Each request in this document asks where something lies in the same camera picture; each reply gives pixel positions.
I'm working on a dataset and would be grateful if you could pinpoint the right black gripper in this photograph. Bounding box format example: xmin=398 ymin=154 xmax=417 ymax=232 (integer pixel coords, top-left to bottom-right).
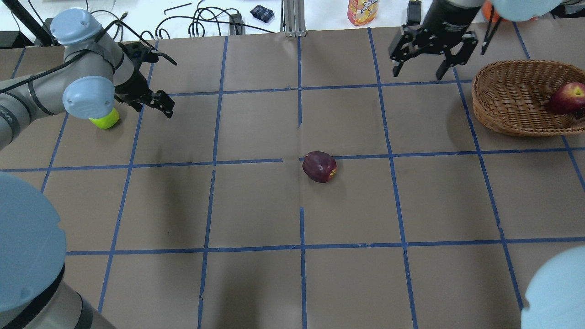
xmin=388 ymin=0 xmax=484 ymax=81

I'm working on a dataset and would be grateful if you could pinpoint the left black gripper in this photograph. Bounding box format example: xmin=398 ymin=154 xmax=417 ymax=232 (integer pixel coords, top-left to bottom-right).
xmin=113 ymin=59 xmax=175 ymax=119

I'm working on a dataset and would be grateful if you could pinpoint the green apple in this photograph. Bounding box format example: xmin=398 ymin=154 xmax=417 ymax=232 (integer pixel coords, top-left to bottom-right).
xmin=89 ymin=107 xmax=120 ymax=130

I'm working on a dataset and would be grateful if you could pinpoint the dark red apple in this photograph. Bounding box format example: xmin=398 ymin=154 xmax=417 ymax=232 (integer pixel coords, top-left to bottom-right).
xmin=302 ymin=151 xmax=338 ymax=183

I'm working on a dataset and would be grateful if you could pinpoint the red yellow apple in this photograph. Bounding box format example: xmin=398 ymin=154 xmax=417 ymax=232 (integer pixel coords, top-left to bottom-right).
xmin=547 ymin=82 xmax=585 ymax=115

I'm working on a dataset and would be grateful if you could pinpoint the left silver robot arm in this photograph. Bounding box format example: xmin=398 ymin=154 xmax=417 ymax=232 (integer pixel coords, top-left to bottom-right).
xmin=0 ymin=8 xmax=174 ymax=329

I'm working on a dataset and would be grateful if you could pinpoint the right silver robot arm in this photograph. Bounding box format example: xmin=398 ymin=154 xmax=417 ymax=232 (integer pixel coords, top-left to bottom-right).
xmin=388 ymin=0 xmax=585 ymax=329

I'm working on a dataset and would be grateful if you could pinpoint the woven wicker basket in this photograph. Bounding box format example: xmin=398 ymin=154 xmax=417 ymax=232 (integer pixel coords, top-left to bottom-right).
xmin=472 ymin=59 xmax=584 ymax=137

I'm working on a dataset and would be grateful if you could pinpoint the yellow juice bottle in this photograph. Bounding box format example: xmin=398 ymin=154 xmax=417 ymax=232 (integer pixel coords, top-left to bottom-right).
xmin=347 ymin=0 xmax=379 ymax=27

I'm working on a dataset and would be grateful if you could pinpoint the orange cylinder container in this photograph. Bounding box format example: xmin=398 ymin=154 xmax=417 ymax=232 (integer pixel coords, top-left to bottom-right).
xmin=480 ymin=0 xmax=500 ymax=22

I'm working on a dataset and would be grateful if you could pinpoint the black allen key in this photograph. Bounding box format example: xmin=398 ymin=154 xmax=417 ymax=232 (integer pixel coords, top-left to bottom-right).
xmin=163 ymin=2 xmax=192 ymax=15

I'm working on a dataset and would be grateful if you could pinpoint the dark blue computer mouse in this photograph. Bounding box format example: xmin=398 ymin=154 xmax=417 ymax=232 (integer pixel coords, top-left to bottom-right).
xmin=250 ymin=5 xmax=275 ymax=23

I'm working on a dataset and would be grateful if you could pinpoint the black monitor stand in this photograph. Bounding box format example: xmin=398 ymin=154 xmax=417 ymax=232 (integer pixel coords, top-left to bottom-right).
xmin=2 ymin=0 xmax=56 ymax=46

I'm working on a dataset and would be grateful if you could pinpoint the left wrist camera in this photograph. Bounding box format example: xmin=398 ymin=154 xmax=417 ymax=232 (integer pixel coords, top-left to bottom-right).
xmin=117 ymin=42 xmax=178 ymax=69

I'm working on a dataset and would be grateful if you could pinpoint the aluminium frame post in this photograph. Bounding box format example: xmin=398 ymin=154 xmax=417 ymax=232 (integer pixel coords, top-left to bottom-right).
xmin=281 ymin=0 xmax=307 ymax=37

